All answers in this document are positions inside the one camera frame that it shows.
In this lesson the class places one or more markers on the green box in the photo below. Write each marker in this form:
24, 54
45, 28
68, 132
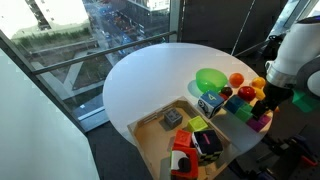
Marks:
305, 101

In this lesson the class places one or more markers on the blue toy block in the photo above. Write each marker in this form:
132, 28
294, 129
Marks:
234, 103

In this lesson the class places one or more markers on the pink toy block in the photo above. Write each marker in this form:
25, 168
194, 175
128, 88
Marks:
257, 124

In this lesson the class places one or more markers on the wooden tray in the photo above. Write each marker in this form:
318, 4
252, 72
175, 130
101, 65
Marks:
153, 143

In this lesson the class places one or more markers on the yellow-green toy block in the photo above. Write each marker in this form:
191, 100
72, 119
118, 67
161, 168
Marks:
197, 124

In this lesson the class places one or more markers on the grey toy block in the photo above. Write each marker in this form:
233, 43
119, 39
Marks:
173, 118

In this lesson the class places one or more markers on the orange toy block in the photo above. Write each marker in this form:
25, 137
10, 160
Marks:
182, 138

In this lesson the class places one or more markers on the red toy apple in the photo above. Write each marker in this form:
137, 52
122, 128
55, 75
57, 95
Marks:
246, 93

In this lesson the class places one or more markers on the small red toy fruit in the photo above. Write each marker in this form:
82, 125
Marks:
223, 96

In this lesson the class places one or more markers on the black pink soft cube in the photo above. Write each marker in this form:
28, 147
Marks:
207, 145

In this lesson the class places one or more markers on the yellow-orange toy orange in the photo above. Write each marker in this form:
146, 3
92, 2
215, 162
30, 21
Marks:
258, 82

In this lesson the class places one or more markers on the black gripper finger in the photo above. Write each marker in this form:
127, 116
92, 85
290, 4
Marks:
263, 111
256, 109

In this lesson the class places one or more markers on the green plastic bowl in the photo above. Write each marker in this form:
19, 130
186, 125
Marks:
211, 79

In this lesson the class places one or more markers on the blue white number cube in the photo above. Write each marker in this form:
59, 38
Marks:
210, 102

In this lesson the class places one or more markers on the orange-red toy fruit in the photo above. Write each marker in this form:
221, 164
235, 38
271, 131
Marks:
236, 80

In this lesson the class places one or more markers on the dark toy plum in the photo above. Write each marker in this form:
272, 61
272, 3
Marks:
227, 91

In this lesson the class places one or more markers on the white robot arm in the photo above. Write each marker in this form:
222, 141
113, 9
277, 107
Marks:
296, 50

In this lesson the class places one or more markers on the yellow toy banana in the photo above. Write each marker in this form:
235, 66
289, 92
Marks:
260, 94

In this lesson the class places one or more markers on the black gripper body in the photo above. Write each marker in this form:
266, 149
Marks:
276, 95

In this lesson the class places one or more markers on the red white soft cube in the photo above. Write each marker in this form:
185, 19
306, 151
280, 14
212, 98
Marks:
184, 163

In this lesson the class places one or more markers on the metal window railing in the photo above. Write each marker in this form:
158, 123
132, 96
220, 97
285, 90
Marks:
100, 52

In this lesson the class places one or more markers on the green toy block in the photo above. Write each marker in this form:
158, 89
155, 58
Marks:
244, 113

